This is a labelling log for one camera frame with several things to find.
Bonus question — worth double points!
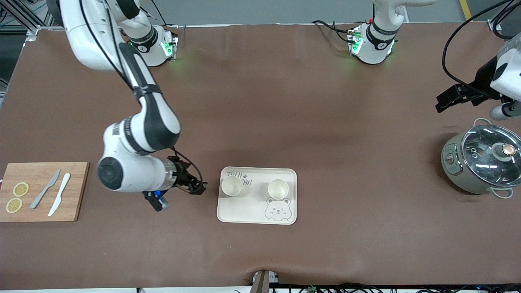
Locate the white IKEA cup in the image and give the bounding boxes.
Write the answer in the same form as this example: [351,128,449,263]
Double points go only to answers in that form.
[268,179,289,200]
[221,176,243,197]

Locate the cream bear print tray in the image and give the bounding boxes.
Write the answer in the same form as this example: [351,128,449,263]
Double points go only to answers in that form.
[217,166,298,225]

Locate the glass pot lid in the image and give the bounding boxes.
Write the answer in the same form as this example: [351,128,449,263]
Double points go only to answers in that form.
[462,124,521,178]

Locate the grey electric cooking pot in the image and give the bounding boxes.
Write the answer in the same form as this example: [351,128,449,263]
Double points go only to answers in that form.
[441,118,521,199]

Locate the bamboo cutting board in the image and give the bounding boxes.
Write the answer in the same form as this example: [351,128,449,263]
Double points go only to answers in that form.
[0,162,90,223]

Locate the metal table clamp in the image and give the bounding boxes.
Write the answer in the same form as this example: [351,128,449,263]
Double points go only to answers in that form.
[252,269,280,293]

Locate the white plastic knife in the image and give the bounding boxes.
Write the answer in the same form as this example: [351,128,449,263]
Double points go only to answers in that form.
[48,173,71,217]

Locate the grey plastic knife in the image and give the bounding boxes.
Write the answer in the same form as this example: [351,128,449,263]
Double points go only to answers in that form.
[30,169,61,210]

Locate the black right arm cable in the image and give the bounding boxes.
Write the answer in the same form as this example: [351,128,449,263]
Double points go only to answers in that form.
[79,0,204,184]

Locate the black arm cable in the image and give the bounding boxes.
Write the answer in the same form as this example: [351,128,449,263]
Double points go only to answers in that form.
[442,0,521,88]
[79,0,204,184]

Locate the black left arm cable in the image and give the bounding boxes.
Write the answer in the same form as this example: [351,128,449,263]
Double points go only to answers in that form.
[442,0,521,88]

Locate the aluminium frame profile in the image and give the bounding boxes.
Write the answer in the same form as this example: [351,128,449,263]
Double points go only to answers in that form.
[488,0,521,31]
[0,0,61,36]

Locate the black base cables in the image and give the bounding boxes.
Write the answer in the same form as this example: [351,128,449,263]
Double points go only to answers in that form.
[312,20,355,44]

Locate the black base cable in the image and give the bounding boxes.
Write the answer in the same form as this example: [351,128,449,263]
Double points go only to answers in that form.
[153,0,172,27]

